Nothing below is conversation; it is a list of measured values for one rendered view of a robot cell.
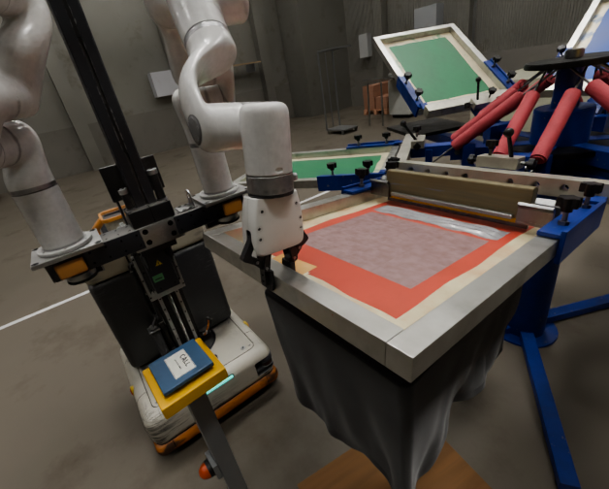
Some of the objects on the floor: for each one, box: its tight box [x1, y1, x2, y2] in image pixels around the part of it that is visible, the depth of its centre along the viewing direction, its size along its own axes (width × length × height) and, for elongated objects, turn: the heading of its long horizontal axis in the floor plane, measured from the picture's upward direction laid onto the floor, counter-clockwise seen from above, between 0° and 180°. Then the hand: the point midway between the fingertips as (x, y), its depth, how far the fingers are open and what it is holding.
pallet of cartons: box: [363, 81, 389, 115], centre depth 958 cm, size 92×129×76 cm
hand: (278, 274), depth 60 cm, fingers closed on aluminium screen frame, 4 cm apart
